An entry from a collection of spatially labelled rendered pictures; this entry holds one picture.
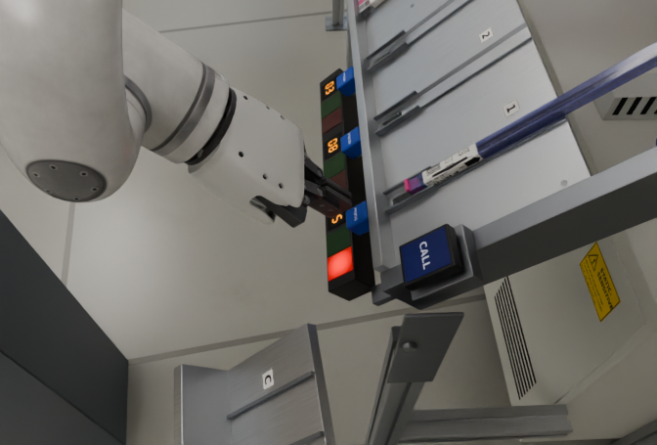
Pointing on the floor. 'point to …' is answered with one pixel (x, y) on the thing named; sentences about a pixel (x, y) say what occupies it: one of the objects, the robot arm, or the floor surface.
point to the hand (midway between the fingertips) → (328, 198)
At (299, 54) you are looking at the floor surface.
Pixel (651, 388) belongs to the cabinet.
